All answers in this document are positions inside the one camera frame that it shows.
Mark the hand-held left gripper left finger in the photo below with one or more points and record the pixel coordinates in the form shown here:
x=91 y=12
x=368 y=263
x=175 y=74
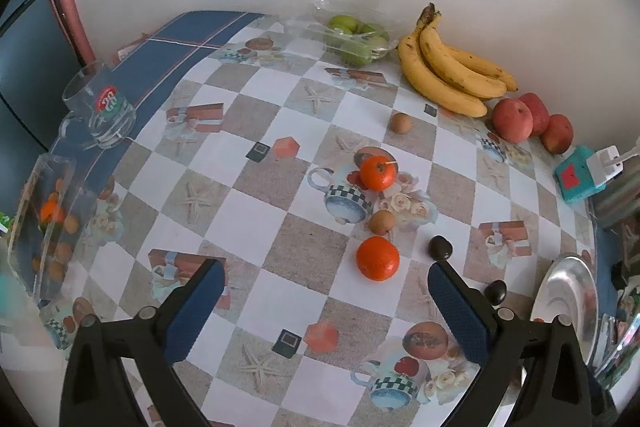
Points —
x=200 y=302

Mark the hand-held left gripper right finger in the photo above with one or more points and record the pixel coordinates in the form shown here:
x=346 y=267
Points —
x=457 y=312

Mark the dark brown small fruit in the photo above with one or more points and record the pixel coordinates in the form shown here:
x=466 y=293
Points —
x=440 y=248
x=496 y=292

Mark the round metal tray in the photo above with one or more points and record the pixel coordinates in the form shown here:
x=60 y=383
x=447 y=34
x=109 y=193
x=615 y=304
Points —
x=565 y=292

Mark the pile of brown fruits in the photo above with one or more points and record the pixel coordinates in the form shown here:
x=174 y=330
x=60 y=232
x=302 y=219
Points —
x=64 y=251

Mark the brown round fruit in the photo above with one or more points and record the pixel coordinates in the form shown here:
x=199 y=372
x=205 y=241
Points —
x=401 y=123
x=382 y=223

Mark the checkered printed tablecloth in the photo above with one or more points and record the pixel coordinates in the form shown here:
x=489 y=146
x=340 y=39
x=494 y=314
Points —
x=310 y=247

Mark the teal box with red label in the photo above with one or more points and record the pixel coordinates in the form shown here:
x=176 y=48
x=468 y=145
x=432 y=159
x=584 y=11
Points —
x=575 y=179

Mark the striped cloth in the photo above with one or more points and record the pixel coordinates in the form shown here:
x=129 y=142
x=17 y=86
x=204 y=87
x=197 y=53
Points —
x=617 y=202

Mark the large red apple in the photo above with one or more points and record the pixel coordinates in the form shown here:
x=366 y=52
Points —
x=511 y=121

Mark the small dark red apple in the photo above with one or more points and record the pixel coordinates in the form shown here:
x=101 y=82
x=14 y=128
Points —
x=557 y=134

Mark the clear rectangular plastic container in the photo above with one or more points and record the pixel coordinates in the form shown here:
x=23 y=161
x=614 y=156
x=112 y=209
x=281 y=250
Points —
x=30 y=187

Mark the white power adapter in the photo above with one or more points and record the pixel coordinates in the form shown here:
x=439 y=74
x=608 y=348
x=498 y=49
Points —
x=602 y=164

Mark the glass mug with logo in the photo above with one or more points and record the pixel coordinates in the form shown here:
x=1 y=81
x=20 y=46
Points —
x=100 y=107

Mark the yellow banana bunch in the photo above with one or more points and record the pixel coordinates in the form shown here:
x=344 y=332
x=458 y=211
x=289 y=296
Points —
x=440 y=72

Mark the green round fruit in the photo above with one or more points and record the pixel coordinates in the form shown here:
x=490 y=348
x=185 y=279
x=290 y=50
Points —
x=357 y=56
x=342 y=23
x=374 y=29
x=380 y=43

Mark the bag of green fruit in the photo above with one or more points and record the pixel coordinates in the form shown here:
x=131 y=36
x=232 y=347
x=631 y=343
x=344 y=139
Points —
x=300 y=27

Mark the pink board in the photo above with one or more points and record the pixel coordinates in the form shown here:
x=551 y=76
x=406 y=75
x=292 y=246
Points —
x=70 y=12

